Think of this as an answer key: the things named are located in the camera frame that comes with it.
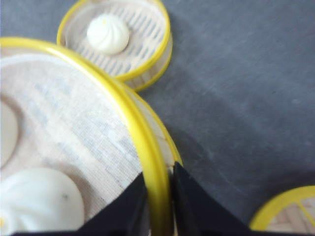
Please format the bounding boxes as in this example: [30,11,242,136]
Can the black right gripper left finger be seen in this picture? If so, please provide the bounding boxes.
[13,173,148,236]

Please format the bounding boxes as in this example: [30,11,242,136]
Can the white bun back basket left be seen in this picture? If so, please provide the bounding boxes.
[0,168,85,236]

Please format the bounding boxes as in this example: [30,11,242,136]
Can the white steamer liner cloth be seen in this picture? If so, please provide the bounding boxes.
[0,53,142,220]

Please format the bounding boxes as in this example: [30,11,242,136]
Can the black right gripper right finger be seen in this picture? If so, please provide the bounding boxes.
[173,162,313,236]

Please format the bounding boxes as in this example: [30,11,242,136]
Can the white bun back basket right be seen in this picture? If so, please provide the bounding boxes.
[0,101,19,167]

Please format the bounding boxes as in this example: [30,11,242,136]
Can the white bun in left basket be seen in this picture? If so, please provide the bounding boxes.
[86,13,130,55]

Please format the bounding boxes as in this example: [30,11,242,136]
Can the bamboo steamer lid yellow rim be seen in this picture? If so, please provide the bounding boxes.
[249,185,315,235]

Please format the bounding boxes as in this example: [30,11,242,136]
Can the white bun basket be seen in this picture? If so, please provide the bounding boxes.
[0,101,19,167]
[0,168,85,236]

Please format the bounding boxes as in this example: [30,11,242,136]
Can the bamboo steamer basket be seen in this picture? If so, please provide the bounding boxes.
[0,37,181,236]
[56,0,173,91]

